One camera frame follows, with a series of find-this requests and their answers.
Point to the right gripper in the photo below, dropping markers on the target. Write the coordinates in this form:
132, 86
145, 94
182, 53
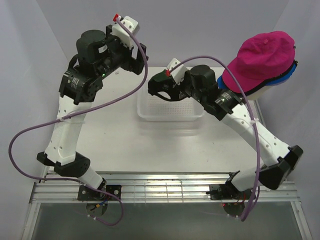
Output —
179, 88

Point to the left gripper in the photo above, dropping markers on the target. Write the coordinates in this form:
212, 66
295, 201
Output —
131, 64

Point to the dark green baseball cap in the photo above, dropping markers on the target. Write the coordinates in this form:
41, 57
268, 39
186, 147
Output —
164, 87

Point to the blue baseball cap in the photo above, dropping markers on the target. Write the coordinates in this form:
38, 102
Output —
269, 82

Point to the magenta baseball cap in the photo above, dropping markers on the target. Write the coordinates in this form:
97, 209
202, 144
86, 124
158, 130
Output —
261, 57

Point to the black baseball cap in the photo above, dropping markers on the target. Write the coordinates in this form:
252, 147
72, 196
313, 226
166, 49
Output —
264, 84

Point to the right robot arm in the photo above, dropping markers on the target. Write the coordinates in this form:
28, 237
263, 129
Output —
276, 159

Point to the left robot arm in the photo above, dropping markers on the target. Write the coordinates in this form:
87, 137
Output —
99, 54

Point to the clear plastic bin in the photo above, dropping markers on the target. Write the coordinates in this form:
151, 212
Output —
155, 109

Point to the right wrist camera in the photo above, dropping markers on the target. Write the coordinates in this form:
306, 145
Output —
179, 73

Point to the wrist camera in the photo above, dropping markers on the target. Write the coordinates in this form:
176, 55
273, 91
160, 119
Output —
179, 73
121, 24

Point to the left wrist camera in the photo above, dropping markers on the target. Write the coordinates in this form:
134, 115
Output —
121, 24

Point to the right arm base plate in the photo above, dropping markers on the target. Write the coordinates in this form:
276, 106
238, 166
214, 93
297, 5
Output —
222, 192

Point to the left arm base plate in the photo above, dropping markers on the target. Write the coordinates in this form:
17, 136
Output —
109, 191

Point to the aluminium rail frame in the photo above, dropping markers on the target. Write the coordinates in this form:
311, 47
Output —
158, 158

